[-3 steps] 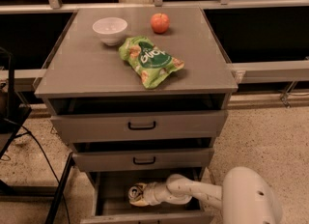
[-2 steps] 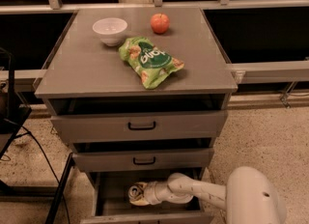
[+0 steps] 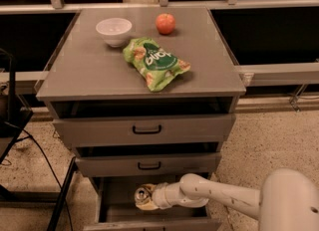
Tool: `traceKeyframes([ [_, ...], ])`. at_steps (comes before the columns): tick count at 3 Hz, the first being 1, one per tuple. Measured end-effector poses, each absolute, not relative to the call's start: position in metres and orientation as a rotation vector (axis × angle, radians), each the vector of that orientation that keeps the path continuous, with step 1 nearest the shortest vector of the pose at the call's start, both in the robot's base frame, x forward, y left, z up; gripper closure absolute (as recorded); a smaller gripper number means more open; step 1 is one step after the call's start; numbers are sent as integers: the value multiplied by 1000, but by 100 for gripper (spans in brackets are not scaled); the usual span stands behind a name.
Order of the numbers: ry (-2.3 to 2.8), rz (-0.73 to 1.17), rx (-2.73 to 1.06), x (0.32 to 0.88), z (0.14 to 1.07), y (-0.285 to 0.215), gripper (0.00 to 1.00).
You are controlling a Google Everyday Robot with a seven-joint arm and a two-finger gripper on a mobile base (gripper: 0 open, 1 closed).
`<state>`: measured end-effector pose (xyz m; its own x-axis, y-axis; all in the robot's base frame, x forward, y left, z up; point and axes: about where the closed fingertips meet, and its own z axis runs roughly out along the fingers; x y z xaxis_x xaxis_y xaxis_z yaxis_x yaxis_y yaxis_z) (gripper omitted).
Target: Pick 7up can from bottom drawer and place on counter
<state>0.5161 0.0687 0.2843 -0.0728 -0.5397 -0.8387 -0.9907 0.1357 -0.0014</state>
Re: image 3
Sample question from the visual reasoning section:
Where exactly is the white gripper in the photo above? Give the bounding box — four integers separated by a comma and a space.
138, 182, 183, 211

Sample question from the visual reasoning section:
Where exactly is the silver green 7up can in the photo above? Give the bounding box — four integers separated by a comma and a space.
135, 188, 152, 207

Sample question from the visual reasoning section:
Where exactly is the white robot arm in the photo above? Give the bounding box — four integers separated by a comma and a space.
135, 168, 319, 231

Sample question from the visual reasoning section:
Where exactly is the grey bottom drawer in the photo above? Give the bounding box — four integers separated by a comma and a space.
83, 174, 221, 231

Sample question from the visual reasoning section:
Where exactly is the grey drawer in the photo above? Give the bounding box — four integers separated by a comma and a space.
49, 97, 237, 148
76, 142, 221, 177
83, 174, 221, 231

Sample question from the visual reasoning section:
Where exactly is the grey middle drawer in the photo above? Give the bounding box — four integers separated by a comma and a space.
76, 142, 221, 177

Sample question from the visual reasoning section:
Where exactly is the grey top drawer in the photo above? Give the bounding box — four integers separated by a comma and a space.
49, 97, 237, 148

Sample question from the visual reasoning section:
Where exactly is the grey drawer cabinet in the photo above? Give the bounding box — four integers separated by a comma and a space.
35, 6, 247, 231

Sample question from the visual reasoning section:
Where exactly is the green chip bag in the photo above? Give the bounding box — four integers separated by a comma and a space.
123, 37, 190, 92

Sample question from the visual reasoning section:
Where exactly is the white bowl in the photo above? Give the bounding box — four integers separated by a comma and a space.
96, 18, 133, 47

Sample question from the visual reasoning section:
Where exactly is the red apple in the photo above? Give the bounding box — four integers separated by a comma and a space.
156, 13, 175, 35

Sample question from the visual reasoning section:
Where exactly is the metal window railing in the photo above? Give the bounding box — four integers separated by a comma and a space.
0, 0, 319, 107

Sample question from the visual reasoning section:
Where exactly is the black cable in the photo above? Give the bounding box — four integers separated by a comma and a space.
0, 121, 74, 231

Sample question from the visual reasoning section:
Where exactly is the black stand frame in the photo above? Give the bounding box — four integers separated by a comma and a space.
0, 49, 75, 231

